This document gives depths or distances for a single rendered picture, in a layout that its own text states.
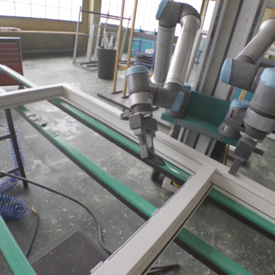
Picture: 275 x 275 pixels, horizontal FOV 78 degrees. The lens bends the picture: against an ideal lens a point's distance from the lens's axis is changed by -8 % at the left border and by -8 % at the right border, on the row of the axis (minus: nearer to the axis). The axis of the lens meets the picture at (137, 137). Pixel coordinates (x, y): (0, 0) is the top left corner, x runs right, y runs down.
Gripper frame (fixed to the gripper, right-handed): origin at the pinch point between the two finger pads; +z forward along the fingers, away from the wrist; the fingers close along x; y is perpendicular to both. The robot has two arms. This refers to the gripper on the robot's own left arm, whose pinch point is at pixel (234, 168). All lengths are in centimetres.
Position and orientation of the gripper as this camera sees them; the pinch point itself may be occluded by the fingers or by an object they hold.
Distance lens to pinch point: 71.7
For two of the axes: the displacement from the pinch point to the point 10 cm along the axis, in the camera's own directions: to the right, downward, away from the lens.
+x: 6.5, -3.1, 6.9
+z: -1.4, 8.4, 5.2
